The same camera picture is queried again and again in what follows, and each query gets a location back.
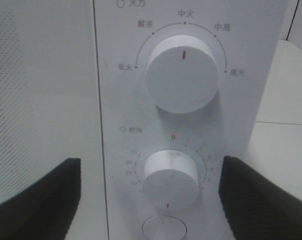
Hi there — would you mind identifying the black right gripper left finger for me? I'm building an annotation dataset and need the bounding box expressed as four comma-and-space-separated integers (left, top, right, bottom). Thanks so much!
0, 158, 81, 240

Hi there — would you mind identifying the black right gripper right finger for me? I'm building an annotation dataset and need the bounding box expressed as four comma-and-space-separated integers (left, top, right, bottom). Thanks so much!
218, 156, 302, 240

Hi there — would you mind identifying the white timer knob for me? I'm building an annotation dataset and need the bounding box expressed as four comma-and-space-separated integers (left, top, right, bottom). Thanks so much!
142, 149, 200, 211

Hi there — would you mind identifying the round white door button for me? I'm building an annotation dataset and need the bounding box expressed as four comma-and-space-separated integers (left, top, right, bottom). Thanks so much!
142, 215, 188, 240

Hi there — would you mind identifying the white microwave door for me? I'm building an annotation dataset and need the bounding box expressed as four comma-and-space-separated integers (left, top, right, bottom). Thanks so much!
0, 0, 108, 240

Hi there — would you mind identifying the upper white power knob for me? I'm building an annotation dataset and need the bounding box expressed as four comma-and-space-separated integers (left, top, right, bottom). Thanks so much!
144, 34, 219, 114

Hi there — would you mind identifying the white microwave oven body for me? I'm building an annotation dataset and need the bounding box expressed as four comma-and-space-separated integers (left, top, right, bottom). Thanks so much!
0, 0, 296, 240

